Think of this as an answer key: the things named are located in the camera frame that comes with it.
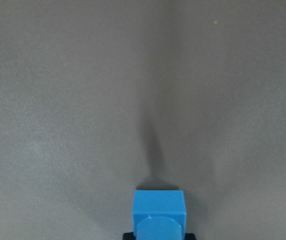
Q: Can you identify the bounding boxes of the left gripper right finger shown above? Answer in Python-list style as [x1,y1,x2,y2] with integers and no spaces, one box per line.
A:
[184,233,196,240]

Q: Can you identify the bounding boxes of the long blue block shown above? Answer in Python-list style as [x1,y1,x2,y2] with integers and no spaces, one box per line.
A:
[132,190,187,240]

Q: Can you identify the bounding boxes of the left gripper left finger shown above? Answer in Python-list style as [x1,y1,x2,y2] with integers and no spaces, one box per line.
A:
[122,232,136,240]

